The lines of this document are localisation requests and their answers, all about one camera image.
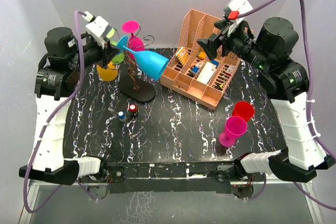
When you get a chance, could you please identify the red wine glass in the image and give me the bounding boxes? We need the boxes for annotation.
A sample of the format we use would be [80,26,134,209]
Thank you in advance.
[232,101,255,123]

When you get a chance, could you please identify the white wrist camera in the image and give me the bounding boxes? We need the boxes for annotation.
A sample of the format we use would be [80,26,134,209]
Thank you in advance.
[82,11,115,49]
[223,0,253,30]

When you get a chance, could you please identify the blue wine glass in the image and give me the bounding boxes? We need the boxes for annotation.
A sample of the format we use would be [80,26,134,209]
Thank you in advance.
[116,36,169,81]

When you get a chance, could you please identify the orange sponge block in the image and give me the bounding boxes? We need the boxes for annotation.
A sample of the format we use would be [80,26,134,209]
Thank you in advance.
[197,51,206,60]

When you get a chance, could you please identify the green wine glass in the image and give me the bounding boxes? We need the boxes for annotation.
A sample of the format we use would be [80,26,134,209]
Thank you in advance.
[106,28,124,64]

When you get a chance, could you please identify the pink desk file organizer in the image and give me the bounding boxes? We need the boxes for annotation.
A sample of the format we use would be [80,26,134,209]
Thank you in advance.
[160,9,240,110]

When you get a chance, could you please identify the orange wine glass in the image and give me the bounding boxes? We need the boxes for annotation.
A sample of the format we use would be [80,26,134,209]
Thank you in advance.
[97,62,118,82]

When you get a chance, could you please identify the magenta wine glass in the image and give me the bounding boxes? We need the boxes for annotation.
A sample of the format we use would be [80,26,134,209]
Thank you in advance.
[219,116,247,147]
[121,20,145,51]

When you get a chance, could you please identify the aluminium frame rail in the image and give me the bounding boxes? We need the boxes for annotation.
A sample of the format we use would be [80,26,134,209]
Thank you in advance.
[20,177,323,223]

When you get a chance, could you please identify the blue capped small bottle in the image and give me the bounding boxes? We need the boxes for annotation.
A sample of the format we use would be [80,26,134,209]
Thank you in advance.
[118,111,126,122]

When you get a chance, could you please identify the yellow spiral notebook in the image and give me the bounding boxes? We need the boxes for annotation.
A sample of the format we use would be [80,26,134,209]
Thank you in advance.
[175,47,190,66]

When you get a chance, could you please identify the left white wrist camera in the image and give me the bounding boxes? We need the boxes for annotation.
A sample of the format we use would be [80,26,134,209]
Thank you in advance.
[82,11,115,49]

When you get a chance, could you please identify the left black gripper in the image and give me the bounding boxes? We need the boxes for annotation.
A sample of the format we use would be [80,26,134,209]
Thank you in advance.
[68,35,120,72]

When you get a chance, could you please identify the metal wine glass rack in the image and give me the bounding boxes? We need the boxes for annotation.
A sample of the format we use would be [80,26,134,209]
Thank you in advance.
[118,51,155,103]

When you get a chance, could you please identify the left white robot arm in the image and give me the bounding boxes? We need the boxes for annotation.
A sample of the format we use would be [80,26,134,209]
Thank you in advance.
[19,27,120,185]

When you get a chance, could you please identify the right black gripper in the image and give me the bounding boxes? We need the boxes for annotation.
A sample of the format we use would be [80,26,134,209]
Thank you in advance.
[197,19,271,71]

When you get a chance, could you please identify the white card box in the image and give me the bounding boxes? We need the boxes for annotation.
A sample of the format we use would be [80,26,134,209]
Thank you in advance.
[197,62,217,84]

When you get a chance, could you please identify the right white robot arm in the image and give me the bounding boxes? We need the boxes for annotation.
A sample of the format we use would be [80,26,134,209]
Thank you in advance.
[197,17,335,183]

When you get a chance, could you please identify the red capped small bottle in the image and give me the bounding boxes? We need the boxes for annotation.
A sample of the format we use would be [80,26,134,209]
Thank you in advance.
[129,103,139,118]

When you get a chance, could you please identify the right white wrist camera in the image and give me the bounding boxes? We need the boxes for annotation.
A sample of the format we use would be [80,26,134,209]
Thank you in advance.
[223,0,253,30]

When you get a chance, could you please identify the blue eraser block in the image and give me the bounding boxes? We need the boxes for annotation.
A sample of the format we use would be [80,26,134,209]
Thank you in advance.
[189,67,199,76]

